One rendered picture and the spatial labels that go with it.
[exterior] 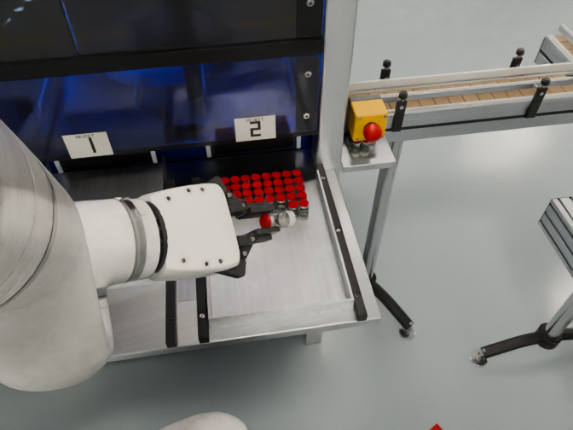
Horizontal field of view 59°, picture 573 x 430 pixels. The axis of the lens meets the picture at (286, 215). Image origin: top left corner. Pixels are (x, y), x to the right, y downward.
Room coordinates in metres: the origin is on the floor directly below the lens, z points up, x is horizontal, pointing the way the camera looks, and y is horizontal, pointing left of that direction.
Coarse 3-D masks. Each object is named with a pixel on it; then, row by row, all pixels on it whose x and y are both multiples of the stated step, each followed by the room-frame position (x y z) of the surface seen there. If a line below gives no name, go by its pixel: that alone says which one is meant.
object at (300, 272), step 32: (320, 192) 0.77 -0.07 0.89; (256, 224) 0.68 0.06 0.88; (320, 224) 0.68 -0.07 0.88; (256, 256) 0.60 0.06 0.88; (288, 256) 0.60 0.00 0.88; (320, 256) 0.60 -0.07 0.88; (224, 288) 0.52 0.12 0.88; (256, 288) 0.52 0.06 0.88; (288, 288) 0.52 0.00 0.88; (320, 288) 0.52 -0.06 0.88; (224, 320) 0.45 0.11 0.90; (256, 320) 0.45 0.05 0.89
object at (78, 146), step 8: (64, 136) 0.77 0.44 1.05; (72, 136) 0.77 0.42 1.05; (80, 136) 0.78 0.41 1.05; (88, 136) 0.78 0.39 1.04; (96, 136) 0.78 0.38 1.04; (104, 136) 0.78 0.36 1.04; (72, 144) 0.77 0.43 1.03; (80, 144) 0.77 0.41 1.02; (88, 144) 0.78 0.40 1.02; (96, 144) 0.78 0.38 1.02; (104, 144) 0.78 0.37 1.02; (72, 152) 0.77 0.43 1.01; (80, 152) 0.77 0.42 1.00; (88, 152) 0.78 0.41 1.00; (96, 152) 0.78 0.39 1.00; (104, 152) 0.78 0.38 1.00; (112, 152) 0.78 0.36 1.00
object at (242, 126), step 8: (240, 120) 0.82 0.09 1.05; (248, 120) 0.83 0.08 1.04; (256, 120) 0.83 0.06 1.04; (264, 120) 0.83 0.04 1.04; (272, 120) 0.83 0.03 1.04; (240, 128) 0.82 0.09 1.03; (248, 128) 0.83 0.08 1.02; (264, 128) 0.83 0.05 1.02; (272, 128) 0.83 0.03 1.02; (240, 136) 0.82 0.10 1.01; (248, 136) 0.83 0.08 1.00; (264, 136) 0.83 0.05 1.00; (272, 136) 0.83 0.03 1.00
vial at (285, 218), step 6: (288, 210) 0.44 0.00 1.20; (270, 216) 0.41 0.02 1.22; (276, 216) 0.42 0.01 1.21; (282, 216) 0.42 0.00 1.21; (288, 216) 0.43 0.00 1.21; (294, 216) 0.43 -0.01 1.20; (276, 222) 0.41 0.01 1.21; (282, 222) 0.42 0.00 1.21; (288, 222) 0.42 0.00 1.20; (294, 222) 0.43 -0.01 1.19
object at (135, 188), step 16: (64, 176) 0.83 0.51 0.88; (80, 176) 0.83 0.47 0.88; (96, 176) 0.83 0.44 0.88; (112, 176) 0.83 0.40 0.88; (128, 176) 0.83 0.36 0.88; (144, 176) 0.83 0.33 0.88; (160, 176) 0.83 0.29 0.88; (80, 192) 0.78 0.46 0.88; (96, 192) 0.78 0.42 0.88; (112, 192) 0.78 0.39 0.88; (128, 192) 0.78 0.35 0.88; (144, 192) 0.78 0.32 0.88; (112, 288) 0.53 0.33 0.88
